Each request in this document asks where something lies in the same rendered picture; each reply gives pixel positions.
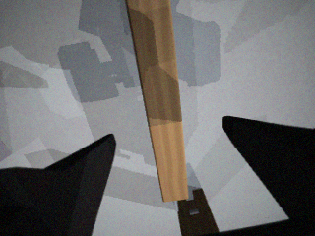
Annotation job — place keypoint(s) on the wooden side rail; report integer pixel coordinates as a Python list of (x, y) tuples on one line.
[(151, 25)]

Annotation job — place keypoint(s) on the brown wooden post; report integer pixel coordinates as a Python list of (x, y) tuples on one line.
[(195, 216)]

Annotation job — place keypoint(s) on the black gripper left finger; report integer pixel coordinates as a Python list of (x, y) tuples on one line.
[(64, 198)]

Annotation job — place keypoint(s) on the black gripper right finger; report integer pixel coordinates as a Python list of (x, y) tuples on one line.
[(283, 157)]

